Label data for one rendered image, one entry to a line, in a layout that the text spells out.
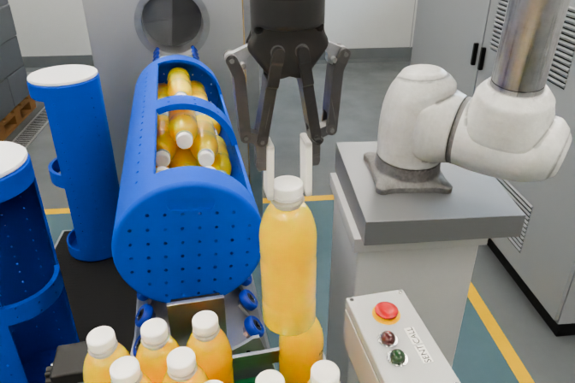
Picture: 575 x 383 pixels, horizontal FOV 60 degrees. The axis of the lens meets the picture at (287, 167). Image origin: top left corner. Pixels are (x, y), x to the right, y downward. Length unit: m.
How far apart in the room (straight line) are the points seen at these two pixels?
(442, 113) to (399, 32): 5.19
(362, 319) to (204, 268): 0.34
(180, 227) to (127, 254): 0.11
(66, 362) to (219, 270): 0.30
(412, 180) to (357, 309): 0.46
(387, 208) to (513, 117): 0.32
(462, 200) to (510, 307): 1.47
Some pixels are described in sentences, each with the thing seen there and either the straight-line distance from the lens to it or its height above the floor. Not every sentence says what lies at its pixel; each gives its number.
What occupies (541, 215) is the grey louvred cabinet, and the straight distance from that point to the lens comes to 2.46.
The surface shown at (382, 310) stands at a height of 1.11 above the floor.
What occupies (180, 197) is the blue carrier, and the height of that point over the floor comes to 1.20.
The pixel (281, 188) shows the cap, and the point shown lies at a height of 1.37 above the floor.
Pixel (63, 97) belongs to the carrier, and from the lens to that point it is 2.23.
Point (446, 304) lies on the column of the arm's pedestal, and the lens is 1.37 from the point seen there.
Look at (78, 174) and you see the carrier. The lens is 2.36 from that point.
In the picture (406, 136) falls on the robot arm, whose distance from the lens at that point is 1.14.
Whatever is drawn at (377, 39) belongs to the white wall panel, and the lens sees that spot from 6.23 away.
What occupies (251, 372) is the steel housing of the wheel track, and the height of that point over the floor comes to 0.88.
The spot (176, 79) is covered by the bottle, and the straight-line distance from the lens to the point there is 1.57.
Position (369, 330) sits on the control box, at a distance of 0.80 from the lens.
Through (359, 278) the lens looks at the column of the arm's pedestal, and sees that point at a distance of 1.24.
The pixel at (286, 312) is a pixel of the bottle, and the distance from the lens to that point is 0.67.
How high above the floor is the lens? 1.67
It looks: 28 degrees down
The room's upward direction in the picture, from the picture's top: straight up
